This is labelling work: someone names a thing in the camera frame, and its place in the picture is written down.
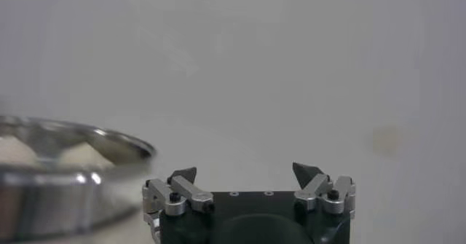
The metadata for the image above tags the white steamed baozi bun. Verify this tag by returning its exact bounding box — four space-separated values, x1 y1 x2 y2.
0 135 44 168
58 142 116 170

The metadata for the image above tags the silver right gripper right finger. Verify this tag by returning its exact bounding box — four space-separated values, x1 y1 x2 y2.
292 162 357 216

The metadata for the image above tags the stainless steel steamer basket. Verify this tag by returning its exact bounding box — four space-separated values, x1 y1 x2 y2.
0 115 157 243

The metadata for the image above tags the large white table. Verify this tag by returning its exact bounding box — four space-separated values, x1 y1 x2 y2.
0 172 466 244

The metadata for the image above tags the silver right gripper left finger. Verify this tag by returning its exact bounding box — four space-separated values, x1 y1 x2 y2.
141 166 216 217

